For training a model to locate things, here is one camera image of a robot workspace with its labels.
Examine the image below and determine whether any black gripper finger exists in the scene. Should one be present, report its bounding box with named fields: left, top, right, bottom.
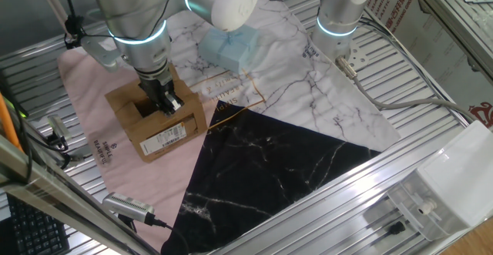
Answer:
left=165, top=89, right=185, bottom=112
left=156, top=96, right=176, bottom=116

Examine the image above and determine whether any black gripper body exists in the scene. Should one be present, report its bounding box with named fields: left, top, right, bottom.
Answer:
left=137, top=74, right=175, bottom=109

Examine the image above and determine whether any brown cardboard box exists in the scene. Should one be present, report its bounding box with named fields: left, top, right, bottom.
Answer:
left=104, top=64, right=209, bottom=164

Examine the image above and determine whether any light blue gift box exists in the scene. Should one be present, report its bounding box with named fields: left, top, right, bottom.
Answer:
left=198, top=24, right=260, bottom=75

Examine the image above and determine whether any black pole clamp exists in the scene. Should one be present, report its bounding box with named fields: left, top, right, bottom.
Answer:
left=63, top=34, right=82, bottom=51

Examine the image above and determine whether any marble pattern tablecloth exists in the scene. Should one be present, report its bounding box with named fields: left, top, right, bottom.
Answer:
left=56, top=0, right=401, bottom=254

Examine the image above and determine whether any silver metal pole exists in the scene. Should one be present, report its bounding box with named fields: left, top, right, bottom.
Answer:
left=32, top=0, right=74, bottom=36

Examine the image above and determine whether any orange pole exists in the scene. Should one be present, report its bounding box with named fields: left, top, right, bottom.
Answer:
left=0, top=91, right=20, bottom=152

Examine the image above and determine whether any black keyboard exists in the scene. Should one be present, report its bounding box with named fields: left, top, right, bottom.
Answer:
left=6, top=193, right=71, bottom=255

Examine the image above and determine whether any black table plug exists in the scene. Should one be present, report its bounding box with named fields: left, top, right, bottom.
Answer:
left=387, top=220, right=406, bottom=236

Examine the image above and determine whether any printed cardboard panel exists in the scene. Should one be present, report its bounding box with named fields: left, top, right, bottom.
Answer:
left=361, top=0, right=493, bottom=129

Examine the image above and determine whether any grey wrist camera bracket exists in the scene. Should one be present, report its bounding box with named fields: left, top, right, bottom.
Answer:
left=79, top=35, right=121, bottom=73

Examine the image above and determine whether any small silver camera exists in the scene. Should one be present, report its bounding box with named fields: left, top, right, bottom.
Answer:
left=46, top=114, right=73, bottom=143

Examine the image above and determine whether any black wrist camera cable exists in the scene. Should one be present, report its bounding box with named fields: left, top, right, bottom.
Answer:
left=59, top=0, right=116, bottom=44

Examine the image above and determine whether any silver depth camera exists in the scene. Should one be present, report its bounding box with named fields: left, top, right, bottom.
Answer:
left=102, top=192, right=156, bottom=225

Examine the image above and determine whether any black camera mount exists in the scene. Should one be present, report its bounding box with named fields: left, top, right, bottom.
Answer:
left=45, top=131, right=71, bottom=151

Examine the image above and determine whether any black depth camera cable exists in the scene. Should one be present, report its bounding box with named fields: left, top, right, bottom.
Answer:
left=144, top=212, right=189, bottom=255

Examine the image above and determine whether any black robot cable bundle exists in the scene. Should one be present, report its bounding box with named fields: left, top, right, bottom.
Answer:
left=357, top=15, right=478, bottom=121

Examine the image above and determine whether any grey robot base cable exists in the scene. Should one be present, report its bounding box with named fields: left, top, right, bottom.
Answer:
left=334, top=56, right=478, bottom=123

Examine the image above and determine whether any white plastic enclosure box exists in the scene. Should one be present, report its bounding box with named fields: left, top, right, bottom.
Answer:
left=387, top=119, right=493, bottom=243

